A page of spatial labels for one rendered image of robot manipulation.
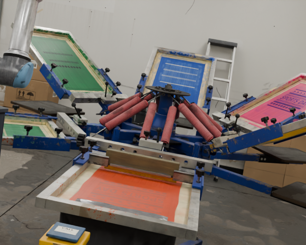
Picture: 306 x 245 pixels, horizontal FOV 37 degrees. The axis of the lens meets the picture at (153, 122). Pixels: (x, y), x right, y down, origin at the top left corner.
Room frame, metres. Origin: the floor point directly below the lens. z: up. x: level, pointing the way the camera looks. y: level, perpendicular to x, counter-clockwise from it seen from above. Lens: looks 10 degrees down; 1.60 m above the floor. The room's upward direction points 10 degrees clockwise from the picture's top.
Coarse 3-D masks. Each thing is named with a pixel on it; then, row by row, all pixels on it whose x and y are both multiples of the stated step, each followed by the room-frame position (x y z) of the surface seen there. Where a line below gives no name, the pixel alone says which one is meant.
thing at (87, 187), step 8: (104, 168) 2.17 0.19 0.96; (96, 176) 2.02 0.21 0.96; (104, 176) 2.04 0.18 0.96; (112, 176) 2.06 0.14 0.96; (120, 176) 2.08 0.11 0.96; (128, 176) 2.10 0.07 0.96; (136, 176) 2.13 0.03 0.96; (88, 184) 1.89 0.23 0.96; (96, 184) 1.91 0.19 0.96; (128, 184) 1.99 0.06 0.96; (80, 192) 1.77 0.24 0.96; (88, 192) 1.79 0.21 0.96; (72, 200) 1.67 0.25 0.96; (96, 200) 1.72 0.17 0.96
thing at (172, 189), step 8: (144, 176) 2.15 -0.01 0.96; (136, 184) 2.01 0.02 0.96; (144, 184) 2.03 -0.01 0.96; (152, 184) 2.05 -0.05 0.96; (160, 184) 2.07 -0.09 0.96; (168, 184) 2.09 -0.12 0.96; (176, 184) 2.11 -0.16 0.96; (168, 192) 1.97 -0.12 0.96; (176, 192) 1.99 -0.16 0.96; (168, 200) 1.86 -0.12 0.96; (176, 200) 1.88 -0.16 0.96; (128, 208) 1.69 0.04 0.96; (168, 208) 1.77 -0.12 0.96; (168, 216) 1.68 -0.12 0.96
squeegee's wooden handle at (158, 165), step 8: (112, 152) 2.14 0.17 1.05; (120, 152) 2.13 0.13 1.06; (128, 152) 2.15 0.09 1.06; (112, 160) 2.14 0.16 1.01; (120, 160) 2.13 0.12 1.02; (128, 160) 2.13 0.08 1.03; (136, 160) 2.13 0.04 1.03; (144, 160) 2.12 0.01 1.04; (152, 160) 2.12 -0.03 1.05; (160, 160) 2.12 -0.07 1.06; (168, 160) 2.13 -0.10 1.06; (136, 168) 2.12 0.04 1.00; (144, 168) 2.12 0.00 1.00; (152, 168) 2.12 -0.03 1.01; (160, 168) 2.11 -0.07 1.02; (168, 168) 2.11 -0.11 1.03; (176, 168) 2.11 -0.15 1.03
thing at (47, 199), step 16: (64, 176) 1.83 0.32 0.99; (48, 192) 1.61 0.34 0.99; (192, 192) 1.92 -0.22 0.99; (48, 208) 1.55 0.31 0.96; (64, 208) 1.55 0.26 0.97; (80, 208) 1.54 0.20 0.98; (96, 208) 1.55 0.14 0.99; (192, 208) 1.72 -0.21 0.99; (128, 224) 1.52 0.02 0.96; (144, 224) 1.52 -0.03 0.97; (160, 224) 1.51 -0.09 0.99; (176, 224) 1.53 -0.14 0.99; (192, 224) 1.56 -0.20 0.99; (192, 240) 1.50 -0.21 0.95
